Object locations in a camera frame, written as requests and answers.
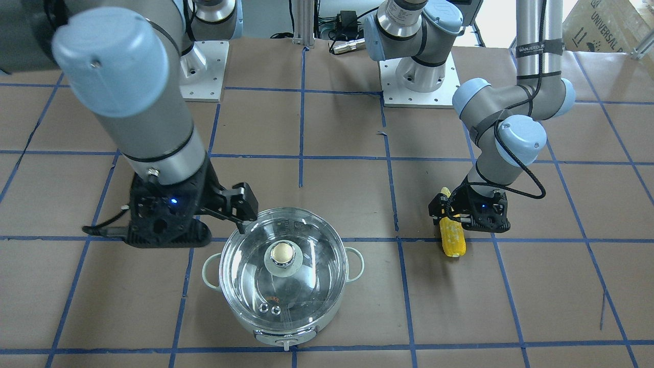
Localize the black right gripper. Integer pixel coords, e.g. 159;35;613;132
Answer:
126;156;259;248

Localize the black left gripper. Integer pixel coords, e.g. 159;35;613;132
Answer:
428;180;510;232

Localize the yellow corn cob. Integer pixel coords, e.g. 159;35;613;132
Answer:
439;209;466;257

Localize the glass pot lid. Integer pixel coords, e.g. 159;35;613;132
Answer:
219;207;349;331

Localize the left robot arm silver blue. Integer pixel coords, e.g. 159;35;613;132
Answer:
364;1;575;233

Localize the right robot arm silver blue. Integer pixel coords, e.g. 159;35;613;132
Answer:
2;1;259;248

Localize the pale green steel pot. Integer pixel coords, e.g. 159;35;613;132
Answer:
201;207;365;352

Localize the cardboard box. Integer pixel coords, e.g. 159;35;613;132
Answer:
563;1;653;52

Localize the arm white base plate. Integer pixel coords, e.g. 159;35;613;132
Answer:
180;40;229;102
379;54;460;109

